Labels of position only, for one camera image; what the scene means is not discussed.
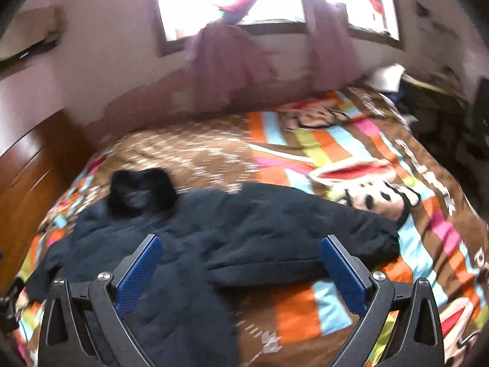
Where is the beige covered air conditioner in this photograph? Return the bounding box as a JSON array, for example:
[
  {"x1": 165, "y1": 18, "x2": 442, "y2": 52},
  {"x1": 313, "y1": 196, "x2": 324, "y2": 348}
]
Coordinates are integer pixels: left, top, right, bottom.
[{"x1": 1, "y1": 5, "x2": 65, "y2": 70}]

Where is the left pink curtain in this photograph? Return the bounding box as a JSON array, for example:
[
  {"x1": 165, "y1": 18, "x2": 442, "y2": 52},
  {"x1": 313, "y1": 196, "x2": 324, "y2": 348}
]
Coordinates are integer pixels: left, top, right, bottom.
[{"x1": 186, "y1": 0, "x2": 277, "y2": 113}]

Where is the white cloth beside bed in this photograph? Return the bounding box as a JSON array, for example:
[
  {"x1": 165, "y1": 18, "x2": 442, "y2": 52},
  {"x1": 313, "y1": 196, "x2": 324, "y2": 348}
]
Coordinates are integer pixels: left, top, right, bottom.
[{"x1": 364, "y1": 64, "x2": 406, "y2": 93}]

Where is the right pink curtain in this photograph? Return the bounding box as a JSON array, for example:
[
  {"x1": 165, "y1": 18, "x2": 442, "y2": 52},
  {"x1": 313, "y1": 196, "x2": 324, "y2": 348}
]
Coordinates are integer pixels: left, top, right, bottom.
[{"x1": 302, "y1": 0, "x2": 375, "y2": 92}]

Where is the dark cluttered pile beside bed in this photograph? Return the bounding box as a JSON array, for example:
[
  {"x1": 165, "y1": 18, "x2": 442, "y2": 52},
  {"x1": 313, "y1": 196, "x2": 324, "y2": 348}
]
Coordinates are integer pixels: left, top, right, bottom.
[{"x1": 397, "y1": 66, "x2": 488, "y2": 218}]

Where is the pink curtain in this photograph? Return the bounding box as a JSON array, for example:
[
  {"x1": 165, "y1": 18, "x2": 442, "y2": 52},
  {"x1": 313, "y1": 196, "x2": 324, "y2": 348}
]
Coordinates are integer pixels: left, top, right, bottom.
[
  {"x1": 186, "y1": 0, "x2": 277, "y2": 113},
  {"x1": 302, "y1": 0, "x2": 375, "y2": 92}
]

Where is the colourful monkey print bedspread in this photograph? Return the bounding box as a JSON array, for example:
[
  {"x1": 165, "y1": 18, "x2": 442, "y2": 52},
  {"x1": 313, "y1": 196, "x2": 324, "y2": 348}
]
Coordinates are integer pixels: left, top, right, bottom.
[{"x1": 13, "y1": 87, "x2": 488, "y2": 366}]

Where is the dark navy padded coat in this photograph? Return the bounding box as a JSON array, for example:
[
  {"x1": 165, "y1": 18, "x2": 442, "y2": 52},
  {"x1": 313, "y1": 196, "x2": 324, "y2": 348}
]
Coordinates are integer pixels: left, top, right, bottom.
[{"x1": 26, "y1": 168, "x2": 399, "y2": 366}]

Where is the brown wooden headboard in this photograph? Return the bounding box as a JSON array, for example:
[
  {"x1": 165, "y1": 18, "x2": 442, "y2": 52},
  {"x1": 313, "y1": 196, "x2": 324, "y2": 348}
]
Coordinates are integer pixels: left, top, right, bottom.
[{"x1": 0, "y1": 110, "x2": 94, "y2": 292}]

